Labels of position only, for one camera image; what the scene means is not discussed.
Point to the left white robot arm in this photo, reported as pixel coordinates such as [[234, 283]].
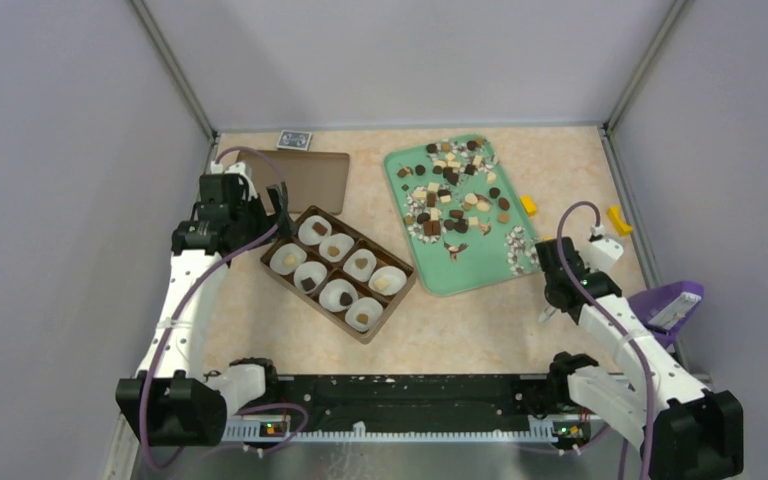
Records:
[[169, 401]]

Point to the white paper cup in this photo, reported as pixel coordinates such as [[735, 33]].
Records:
[[307, 236], [361, 275], [329, 295], [275, 263], [341, 240], [396, 276], [311, 269], [366, 305]]

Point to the yellow foam block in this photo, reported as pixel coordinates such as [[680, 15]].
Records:
[[528, 205]]

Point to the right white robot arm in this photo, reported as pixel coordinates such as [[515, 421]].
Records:
[[681, 428]]

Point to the purple plastic scoop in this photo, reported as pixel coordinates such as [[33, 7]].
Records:
[[665, 309]]

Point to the milk chocolate square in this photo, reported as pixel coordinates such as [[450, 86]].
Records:
[[320, 229]]

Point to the yellow plastic clip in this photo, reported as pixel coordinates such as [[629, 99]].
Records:
[[617, 221]]

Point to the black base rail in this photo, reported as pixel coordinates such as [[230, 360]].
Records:
[[487, 408]]

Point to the brown box lid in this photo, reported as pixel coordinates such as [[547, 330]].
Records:
[[312, 178]]

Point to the dark chocolate square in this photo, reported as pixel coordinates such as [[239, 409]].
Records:
[[307, 284]]

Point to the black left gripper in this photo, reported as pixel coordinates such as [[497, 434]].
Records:
[[269, 223]]

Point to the blue card deck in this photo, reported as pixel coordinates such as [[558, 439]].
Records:
[[294, 140]]

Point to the brown chocolate box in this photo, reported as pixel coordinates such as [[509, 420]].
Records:
[[335, 270]]

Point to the green floral tray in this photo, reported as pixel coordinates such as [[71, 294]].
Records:
[[462, 217]]

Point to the white square chocolate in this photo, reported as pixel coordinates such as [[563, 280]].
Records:
[[380, 284]]

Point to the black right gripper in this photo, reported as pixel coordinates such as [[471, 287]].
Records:
[[586, 268]]

